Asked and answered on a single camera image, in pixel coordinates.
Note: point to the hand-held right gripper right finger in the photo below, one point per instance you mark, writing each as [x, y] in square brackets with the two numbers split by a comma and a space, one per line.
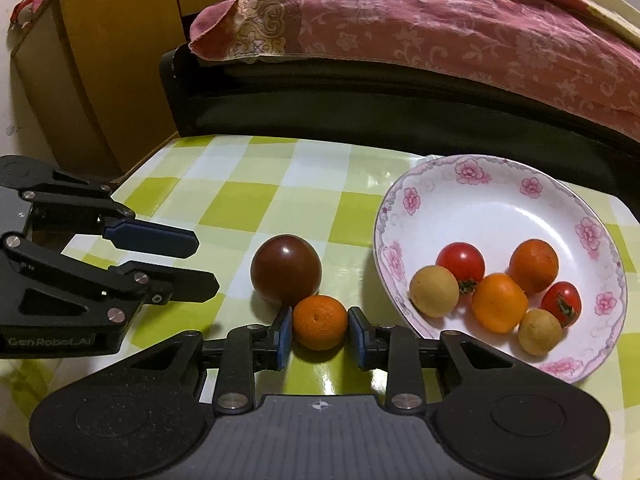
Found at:
[356, 335]

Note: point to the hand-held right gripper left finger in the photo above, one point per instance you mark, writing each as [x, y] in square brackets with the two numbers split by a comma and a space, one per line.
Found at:
[284, 335]

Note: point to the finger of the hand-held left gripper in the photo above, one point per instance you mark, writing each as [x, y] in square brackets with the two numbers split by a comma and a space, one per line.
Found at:
[190, 287]
[130, 232]

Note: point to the small orange mandarin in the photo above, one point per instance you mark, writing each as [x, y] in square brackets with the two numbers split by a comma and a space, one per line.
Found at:
[320, 322]

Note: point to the dark brown tomato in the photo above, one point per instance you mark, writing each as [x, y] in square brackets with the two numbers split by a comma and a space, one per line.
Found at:
[285, 267]

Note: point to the tan longan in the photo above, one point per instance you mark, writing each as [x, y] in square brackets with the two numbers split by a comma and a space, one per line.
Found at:
[540, 332]
[434, 291]

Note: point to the red tomato with stem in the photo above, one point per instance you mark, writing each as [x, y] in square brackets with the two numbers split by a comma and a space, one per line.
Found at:
[460, 260]

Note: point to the bright orange mandarin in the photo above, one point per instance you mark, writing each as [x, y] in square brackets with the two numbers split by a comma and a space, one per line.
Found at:
[500, 305]

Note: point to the white floral plate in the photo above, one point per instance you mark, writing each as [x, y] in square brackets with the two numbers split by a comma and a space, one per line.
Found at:
[500, 220]

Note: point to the deep orange mandarin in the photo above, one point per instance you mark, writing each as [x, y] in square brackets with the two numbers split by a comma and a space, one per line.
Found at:
[533, 265]

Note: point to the green checked tablecloth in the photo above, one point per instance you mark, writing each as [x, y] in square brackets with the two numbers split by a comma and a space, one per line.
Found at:
[240, 200]

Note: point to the dark red cloth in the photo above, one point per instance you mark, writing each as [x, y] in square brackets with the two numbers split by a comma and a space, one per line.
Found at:
[10, 460]

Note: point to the wooden cabinet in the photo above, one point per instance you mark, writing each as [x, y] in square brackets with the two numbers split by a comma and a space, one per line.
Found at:
[100, 85]

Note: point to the pink floral bedsheet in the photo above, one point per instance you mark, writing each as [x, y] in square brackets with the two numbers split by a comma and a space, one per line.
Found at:
[400, 20]

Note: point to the dark bed frame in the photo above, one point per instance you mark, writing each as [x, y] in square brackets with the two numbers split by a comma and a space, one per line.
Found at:
[350, 105]

